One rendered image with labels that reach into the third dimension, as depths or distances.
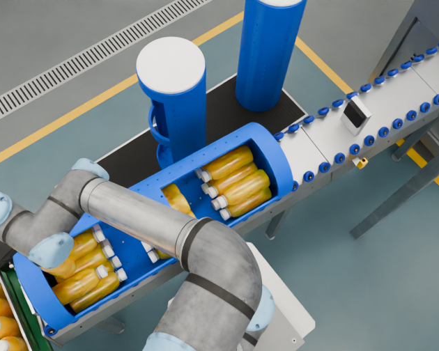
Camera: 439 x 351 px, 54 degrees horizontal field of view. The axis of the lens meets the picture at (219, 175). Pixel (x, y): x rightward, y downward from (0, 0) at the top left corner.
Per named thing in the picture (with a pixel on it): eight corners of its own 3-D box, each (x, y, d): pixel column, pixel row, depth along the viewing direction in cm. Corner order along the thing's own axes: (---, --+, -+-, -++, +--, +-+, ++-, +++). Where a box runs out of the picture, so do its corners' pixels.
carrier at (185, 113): (179, 127, 264) (147, 159, 255) (168, 26, 184) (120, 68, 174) (215, 154, 258) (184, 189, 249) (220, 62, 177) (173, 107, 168)
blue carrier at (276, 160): (282, 200, 164) (304, 180, 137) (69, 329, 144) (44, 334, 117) (242, 139, 170) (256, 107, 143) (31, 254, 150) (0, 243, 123)
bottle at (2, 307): (22, 312, 149) (0, 306, 133) (5, 326, 147) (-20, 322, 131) (11, 297, 151) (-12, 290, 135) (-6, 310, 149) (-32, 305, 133)
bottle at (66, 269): (76, 276, 128) (56, 265, 112) (54, 281, 128) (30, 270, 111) (75, 254, 131) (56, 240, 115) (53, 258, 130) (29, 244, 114)
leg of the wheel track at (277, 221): (276, 237, 255) (297, 200, 197) (268, 242, 253) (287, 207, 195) (271, 228, 256) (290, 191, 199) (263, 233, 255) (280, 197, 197)
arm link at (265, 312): (277, 299, 113) (286, 293, 100) (252, 347, 108) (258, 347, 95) (237, 276, 115) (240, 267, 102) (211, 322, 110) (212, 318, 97)
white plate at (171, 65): (168, 25, 182) (168, 27, 183) (121, 66, 173) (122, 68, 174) (219, 60, 176) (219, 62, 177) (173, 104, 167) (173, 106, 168)
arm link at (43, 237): (80, 217, 82) (34, 189, 84) (42, 269, 78) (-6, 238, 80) (90, 228, 89) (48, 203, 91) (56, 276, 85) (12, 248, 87)
